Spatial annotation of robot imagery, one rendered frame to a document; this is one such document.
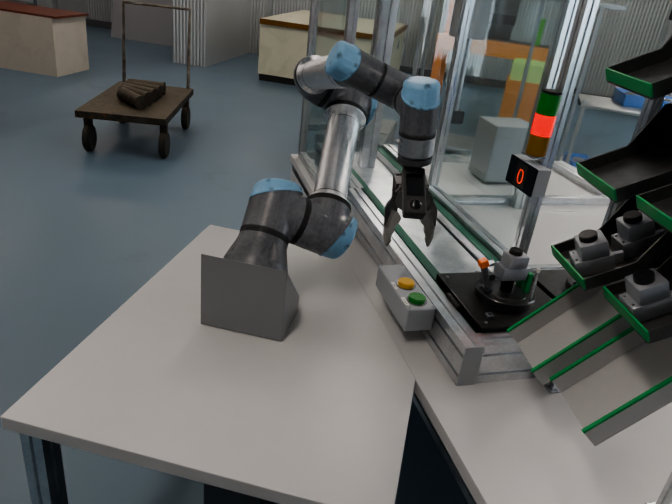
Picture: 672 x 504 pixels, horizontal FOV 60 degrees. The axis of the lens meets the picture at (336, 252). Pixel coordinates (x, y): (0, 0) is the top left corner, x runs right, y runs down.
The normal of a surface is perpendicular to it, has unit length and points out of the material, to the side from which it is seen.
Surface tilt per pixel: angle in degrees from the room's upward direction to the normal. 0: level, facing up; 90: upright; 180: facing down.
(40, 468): 90
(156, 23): 76
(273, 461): 0
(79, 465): 0
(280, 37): 90
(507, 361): 90
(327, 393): 0
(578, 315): 45
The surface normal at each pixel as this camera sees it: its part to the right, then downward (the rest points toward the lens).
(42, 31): -0.22, 0.42
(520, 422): 0.11, -0.89
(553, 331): -0.62, -0.67
